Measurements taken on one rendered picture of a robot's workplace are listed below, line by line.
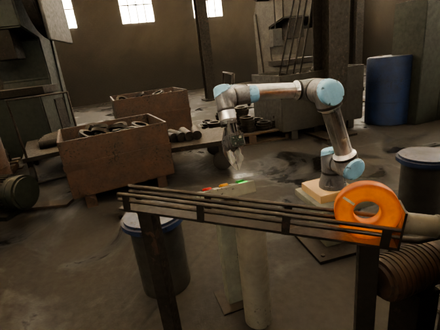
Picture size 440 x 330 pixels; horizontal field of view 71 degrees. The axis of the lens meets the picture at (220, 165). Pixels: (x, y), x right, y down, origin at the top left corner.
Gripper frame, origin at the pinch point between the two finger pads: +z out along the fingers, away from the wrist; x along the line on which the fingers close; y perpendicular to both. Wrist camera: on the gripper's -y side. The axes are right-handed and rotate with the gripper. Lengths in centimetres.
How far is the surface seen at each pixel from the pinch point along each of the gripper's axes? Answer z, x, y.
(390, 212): 18, 15, 63
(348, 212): 17, 7, 58
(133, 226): 17, -48, -23
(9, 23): -246, -156, -331
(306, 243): 54, 46, -39
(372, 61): -93, 282, -198
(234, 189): 8.6, -5.1, 5.3
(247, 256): 34.7, -7.5, 11.3
